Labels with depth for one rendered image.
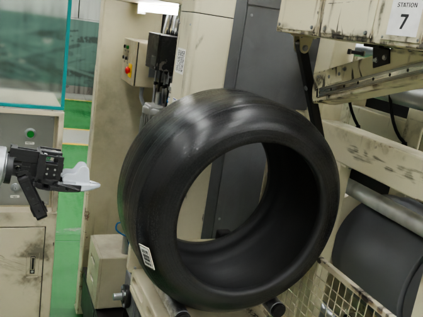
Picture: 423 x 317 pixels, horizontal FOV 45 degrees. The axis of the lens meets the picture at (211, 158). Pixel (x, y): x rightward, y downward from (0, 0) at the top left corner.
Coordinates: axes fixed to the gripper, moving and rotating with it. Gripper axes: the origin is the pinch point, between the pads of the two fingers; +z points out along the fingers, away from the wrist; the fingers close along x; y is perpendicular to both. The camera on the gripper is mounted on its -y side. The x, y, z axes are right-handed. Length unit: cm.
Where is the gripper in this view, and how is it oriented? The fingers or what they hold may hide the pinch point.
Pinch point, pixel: (94, 187)
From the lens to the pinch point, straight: 123.4
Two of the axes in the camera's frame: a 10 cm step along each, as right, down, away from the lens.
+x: -3.7, -2.8, 8.9
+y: 2.5, -9.5, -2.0
